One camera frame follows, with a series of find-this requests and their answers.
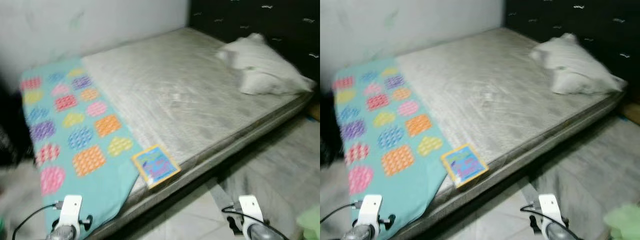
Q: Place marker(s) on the light green cloth bundle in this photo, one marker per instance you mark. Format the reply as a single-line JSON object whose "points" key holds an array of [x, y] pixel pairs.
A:
{"points": [[310, 225], [622, 222]]}

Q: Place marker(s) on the black tufted headboard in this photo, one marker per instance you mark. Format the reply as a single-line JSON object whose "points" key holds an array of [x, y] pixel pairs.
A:
{"points": [[570, 20], [255, 20]]}

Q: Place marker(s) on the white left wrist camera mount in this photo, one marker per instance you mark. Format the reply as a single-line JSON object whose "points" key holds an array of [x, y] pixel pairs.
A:
{"points": [[71, 210], [371, 209]]}

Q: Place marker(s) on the teal blanket colourful dotted shapes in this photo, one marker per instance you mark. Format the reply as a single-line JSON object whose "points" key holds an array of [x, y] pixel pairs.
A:
{"points": [[385, 130], [75, 130]]}

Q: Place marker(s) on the white pillow green tree print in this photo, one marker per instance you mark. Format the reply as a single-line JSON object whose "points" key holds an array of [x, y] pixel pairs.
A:
{"points": [[575, 67], [265, 67]]}

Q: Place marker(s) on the quilted grey white mattress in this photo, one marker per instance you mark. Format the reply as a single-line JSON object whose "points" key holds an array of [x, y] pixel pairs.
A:
{"points": [[495, 95], [185, 95]]}

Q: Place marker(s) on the yellow-bordered blue children's book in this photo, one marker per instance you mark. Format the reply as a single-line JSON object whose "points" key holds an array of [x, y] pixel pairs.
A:
{"points": [[465, 166], [156, 166]]}

